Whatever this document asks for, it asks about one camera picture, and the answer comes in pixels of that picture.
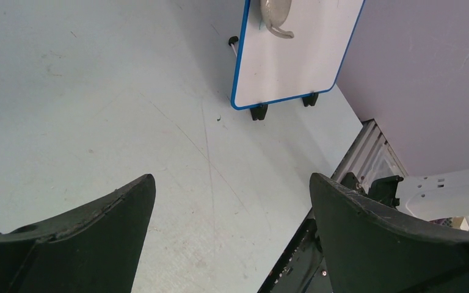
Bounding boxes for grey eraser sponge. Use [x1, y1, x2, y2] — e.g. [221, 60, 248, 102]
[260, 0, 294, 39]

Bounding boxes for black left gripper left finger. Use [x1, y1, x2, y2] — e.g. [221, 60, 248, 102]
[0, 174, 156, 292]

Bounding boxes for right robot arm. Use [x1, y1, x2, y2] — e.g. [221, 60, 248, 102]
[341, 169, 469, 231]

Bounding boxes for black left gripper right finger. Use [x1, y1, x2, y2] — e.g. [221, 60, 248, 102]
[309, 173, 469, 292]

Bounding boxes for blue framed small whiteboard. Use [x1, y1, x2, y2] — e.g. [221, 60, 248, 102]
[229, 1, 365, 120]

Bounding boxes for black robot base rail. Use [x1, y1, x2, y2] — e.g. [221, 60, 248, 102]
[258, 219, 333, 293]

